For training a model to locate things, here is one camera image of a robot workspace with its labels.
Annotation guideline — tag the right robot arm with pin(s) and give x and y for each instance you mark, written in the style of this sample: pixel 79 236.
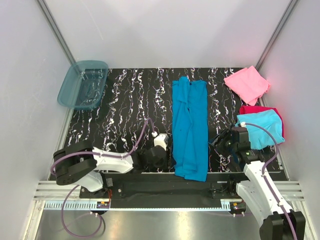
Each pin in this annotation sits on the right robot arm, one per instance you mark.
pixel 277 220

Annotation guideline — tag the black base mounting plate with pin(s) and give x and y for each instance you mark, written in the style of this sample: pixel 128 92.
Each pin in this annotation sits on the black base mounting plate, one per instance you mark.
pixel 166 190

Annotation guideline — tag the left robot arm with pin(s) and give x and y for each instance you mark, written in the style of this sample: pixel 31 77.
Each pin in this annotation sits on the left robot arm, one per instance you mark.
pixel 82 163

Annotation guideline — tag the right corner frame post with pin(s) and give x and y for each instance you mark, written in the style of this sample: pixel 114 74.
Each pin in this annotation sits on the right corner frame post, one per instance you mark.
pixel 276 33

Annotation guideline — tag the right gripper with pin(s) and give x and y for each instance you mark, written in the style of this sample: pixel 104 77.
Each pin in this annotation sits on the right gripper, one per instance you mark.
pixel 226 135

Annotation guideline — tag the corner frame post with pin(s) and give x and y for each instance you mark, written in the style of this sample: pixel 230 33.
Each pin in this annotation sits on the corner frame post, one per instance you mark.
pixel 276 33
pixel 43 6

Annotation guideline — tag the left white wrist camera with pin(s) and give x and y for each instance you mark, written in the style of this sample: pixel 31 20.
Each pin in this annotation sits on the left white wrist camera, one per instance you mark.
pixel 160 140

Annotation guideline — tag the magenta folded t-shirt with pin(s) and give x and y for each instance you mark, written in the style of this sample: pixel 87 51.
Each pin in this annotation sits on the magenta folded t-shirt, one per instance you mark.
pixel 247 109

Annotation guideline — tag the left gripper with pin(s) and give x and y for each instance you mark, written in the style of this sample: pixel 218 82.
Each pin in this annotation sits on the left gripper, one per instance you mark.
pixel 166 164

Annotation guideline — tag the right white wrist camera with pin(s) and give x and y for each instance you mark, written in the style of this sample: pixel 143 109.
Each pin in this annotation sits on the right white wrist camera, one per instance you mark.
pixel 243 124

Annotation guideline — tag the left corner frame post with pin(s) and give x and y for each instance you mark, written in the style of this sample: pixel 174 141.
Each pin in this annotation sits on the left corner frame post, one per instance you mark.
pixel 43 6

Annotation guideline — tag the slotted cable duct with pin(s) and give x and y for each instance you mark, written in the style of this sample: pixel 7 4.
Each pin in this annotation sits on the slotted cable duct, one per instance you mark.
pixel 92 205

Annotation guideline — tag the pink folded t-shirt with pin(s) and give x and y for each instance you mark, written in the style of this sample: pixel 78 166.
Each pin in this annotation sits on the pink folded t-shirt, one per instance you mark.
pixel 248 84

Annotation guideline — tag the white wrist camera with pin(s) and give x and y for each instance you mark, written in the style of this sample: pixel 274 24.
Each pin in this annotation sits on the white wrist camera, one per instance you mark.
pixel 243 124
pixel 160 140

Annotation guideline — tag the teal plastic bin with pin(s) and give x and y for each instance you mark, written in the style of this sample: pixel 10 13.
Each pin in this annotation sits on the teal plastic bin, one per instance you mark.
pixel 83 85

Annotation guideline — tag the light blue folded t-shirt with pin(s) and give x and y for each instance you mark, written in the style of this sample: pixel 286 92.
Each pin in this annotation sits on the light blue folded t-shirt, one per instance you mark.
pixel 268 120

